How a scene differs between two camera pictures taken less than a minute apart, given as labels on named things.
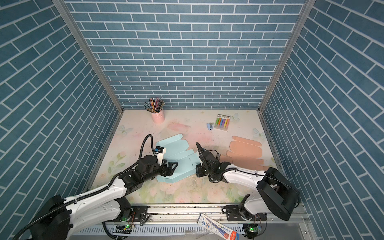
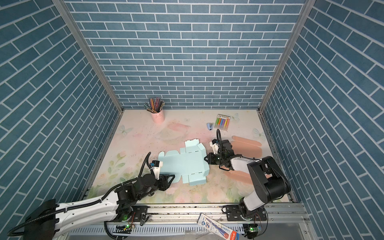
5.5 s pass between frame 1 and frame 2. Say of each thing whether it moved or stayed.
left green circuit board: stayed
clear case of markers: stayed
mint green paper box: moved
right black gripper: moved
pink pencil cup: stayed
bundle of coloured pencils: stayed
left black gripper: moved
